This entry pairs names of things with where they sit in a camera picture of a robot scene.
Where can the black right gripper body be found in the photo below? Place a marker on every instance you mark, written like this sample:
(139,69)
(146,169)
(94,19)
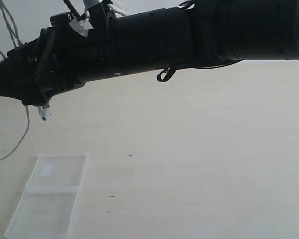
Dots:
(34,72)

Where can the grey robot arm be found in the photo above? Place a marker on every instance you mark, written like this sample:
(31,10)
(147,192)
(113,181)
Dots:
(201,34)

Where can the clear plastic storage box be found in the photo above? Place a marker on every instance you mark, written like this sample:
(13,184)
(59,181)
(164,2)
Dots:
(48,204)

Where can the white wired earphones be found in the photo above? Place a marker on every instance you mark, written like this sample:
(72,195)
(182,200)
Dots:
(44,110)

